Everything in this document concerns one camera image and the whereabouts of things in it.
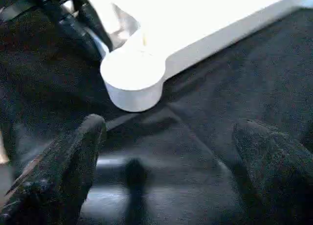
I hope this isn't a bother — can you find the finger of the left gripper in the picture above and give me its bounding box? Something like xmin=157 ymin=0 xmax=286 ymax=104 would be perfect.
xmin=73 ymin=0 xmax=115 ymax=55
xmin=27 ymin=0 xmax=104 ymax=63

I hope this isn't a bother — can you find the white plastic table top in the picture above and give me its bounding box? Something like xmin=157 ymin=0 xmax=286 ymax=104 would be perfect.
xmin=80 ymin=0 xmax=313 ymax=113

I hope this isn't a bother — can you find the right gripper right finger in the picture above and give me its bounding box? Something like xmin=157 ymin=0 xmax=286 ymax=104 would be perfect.
xmin=232 ymin=119 xmax=313 ymax=225

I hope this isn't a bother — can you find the black work mat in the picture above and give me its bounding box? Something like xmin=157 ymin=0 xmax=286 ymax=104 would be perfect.
xmin=0 ymin=0 xmax=313 ymax=225

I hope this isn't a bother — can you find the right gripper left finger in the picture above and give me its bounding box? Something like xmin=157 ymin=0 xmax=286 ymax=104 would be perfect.
xmin=0 ymin=113 xmax=108 ymax=225

